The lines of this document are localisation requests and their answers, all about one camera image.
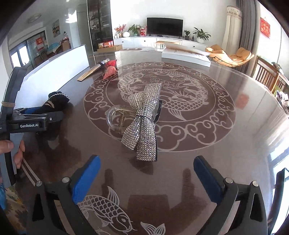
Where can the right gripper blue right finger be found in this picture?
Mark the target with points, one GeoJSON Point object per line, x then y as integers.
{"type": "Point", "coordinates": [250, 217]}

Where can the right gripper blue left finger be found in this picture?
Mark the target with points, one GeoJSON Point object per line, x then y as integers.
{"type": "Point", "coordinates": [69, 191]}

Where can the black velvet pouch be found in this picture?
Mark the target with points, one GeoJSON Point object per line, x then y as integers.
{"type": "Point", "coordinates": [57, 101]}

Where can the gold cosmetic tube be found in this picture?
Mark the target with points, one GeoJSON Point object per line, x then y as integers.
{"type": "Point", "coordinates": [98, 66]}

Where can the red snack packet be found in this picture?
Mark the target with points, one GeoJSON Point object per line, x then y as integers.
{"type": "Point", "coordinates": [111, 69]}

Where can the rhinestone silver bow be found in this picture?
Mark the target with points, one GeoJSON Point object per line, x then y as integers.
{"type": "Point", "coordinates": [140, 134]}

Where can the person left hand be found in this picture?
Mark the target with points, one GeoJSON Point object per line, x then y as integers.
{"type": "Point", "coordinates": [7, 146]}

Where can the large white open box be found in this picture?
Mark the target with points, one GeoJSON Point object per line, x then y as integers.
{"type": "Point", "coordinates": [51, 76]}

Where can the clear glass hair clip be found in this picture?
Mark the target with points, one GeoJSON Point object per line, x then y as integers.
{"type": "Point", "coordinates": [119, 117]}

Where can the dark glass display cabinet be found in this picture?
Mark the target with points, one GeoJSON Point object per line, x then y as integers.
{"type": "Point", "coordinates": [100, 26]}

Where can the red flower vase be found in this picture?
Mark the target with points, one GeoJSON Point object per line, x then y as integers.
{"type": "Point", "coordinates": [119, 30]}

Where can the wooden dining chair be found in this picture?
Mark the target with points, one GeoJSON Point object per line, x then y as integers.
{"type": "Point", "coordinates": [265, 73]}

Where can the green potted plant left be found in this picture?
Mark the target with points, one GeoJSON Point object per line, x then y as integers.
{"type": "Point", "coordinates": [135, 30]}

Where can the green potted plant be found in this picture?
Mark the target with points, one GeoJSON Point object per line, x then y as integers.
{"type": "Point", "coordinates": [201, 35]}
{"type": "Point", "coordinates": [135, 30]}

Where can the white tv cabinet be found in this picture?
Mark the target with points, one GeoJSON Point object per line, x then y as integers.
{"type": "Point", "coordinates": [155, 42]}

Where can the orange lounge chair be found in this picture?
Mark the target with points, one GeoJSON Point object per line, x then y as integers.
{"type": "Point", "coordinates": [218, 55]}

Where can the black flat television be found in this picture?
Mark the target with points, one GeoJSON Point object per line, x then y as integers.
{"type": "Point", "coordinates": [165, 26]}

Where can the green potted plant right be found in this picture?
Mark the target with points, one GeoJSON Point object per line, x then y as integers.
{"type": "Point", "coordinates": [201, 35]}

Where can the small potted plant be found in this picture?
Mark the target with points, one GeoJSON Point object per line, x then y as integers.
{"type": "Point", "coordinates": [187, 34]}

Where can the red wall hanging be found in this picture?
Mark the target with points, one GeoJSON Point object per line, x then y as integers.
{"type": "Point", "coordinates": [264, 27]}

